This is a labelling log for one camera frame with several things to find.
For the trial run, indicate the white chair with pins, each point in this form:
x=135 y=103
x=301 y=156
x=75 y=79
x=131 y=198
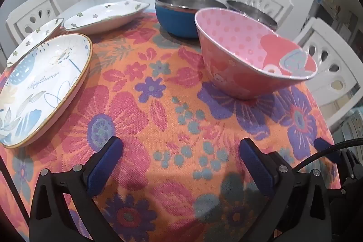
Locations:
x=280 y=3
x=312 y=35
x=19 y=23

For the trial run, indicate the small leaf-shaped flower plate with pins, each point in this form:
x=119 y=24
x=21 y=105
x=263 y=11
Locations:
x=34 y=38

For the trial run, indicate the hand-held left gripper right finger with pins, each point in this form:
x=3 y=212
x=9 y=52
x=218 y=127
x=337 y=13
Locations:
x=256 y=165

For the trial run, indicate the pink dotted bowl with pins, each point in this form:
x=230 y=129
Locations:
x=227 y=69

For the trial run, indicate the blue steel bowl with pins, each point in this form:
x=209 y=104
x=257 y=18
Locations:
x=173 y=23

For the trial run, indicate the large leaf-shaped flower plate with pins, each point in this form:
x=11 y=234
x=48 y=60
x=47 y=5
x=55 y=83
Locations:
x=107 y=15

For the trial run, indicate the floral orange tablecloth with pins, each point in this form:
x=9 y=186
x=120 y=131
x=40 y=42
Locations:
x=170 y=89

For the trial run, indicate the plain steel bowl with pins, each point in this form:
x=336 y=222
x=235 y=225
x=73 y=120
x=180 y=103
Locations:
x=252 y=11

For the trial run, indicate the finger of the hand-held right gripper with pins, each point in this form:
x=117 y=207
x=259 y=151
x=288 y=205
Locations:
x=326 y=150

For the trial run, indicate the cluttered wall shelf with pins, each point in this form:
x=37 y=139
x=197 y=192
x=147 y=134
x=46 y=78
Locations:
x=334 y=12

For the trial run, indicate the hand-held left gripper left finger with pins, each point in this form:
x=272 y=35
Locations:
x=103 y=165

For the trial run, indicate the round blue flower plate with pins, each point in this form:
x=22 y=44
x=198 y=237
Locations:
x=42 y=89

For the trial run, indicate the pale striped cloth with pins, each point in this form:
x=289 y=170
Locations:
x=350 y=125

